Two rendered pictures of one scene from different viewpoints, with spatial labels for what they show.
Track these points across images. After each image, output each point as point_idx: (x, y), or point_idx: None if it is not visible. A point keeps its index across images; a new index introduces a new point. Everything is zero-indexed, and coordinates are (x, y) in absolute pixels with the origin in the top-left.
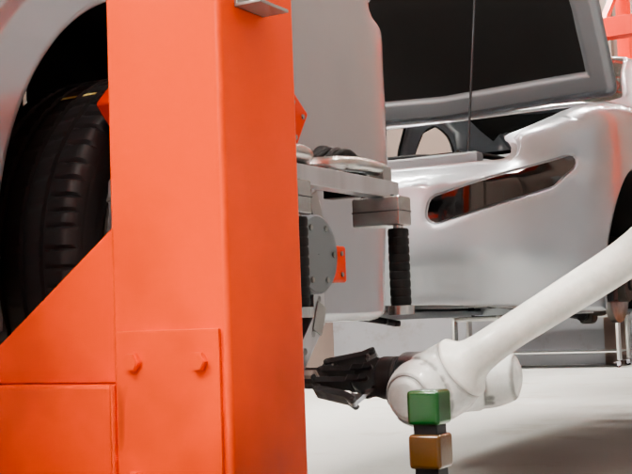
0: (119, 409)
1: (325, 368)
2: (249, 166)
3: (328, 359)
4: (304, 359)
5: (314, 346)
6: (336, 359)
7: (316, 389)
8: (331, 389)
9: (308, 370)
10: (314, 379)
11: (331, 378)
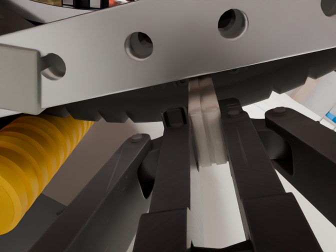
0: None
1: (237, 125)
2: None
3: (287, 114)
4: (206, 46)
5: (304, 50)
6: (300, 130)
7: (120, 147)
8: (101, 188)
9: (214, 98)
10: (171, 123)
11: (177, 161)
